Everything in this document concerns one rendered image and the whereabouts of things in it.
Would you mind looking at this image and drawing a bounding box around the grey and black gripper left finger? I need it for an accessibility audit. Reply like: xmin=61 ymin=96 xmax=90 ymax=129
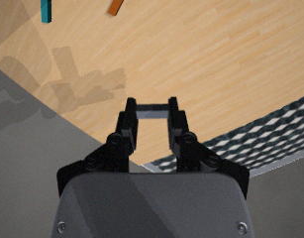
xmin=56 ymin=97 xmax=139 ymax=199

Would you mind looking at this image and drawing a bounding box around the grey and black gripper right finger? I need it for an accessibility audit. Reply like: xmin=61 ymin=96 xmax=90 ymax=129
xmin=167 ymin=96 xmax=250 ymax=200

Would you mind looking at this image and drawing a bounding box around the turquoise rod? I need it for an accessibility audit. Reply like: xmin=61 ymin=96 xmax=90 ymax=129
xmin=41 ymin=0 xmax=51 ymax=23

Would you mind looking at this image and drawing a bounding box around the grey rod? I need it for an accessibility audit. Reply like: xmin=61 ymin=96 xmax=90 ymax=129
xmin=136 ymin=104 xmax=168 ymax=119

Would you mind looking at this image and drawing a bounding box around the orange rod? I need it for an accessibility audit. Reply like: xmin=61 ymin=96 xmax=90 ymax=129
xmin=107 ymin=0 xmax=124 ymax=17

